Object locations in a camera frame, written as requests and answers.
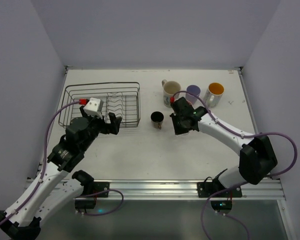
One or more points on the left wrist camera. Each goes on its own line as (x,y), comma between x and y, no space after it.
(91,107)

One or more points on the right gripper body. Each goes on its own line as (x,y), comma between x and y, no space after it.
(178,122)

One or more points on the brown ceramic cup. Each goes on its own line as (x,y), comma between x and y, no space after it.
(157,119)

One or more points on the lilac plastic cup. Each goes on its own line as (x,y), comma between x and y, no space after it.
(192,91)

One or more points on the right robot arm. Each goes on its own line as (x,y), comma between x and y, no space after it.
(256,154)

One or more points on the aluminium mounting rail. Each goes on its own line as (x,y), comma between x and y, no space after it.
(156,190)

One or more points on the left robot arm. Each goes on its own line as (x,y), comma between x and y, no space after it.
(24,219)

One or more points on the controller box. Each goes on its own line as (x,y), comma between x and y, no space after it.
(222,207)
(85,204)

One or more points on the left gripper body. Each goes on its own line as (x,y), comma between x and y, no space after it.
(100,122)

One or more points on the left controller box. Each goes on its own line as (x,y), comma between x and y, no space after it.
(85,204)

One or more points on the right controller box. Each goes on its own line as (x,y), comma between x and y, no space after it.
(222,207)

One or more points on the black wire dish rack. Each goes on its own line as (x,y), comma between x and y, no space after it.
(120,98)

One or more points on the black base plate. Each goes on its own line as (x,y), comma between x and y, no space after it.
(212,185)
(100,188)

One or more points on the white patterned mug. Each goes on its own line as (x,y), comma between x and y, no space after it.
(213,94)

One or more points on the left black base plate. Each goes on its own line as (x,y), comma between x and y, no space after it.
(100,188)

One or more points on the cream floral mug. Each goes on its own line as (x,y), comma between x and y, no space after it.
(170,89)

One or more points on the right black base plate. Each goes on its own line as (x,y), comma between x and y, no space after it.
(212,185)

